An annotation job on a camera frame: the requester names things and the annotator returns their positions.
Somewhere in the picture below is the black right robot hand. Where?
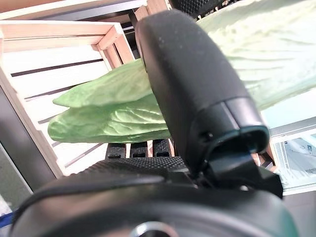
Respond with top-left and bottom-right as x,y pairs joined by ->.
9,9 -> 301,237

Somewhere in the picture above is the wooden slat crate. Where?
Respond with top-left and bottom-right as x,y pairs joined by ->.
0,19 -> 155,177

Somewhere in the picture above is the toy napa cabbage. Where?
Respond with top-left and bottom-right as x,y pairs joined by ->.
48,0 -> 316,144

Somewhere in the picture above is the wood and black display stand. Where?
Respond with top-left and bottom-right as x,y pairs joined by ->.
0,0 -> 171,196

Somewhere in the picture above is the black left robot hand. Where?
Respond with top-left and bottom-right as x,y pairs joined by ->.
170,0 -> 230,19

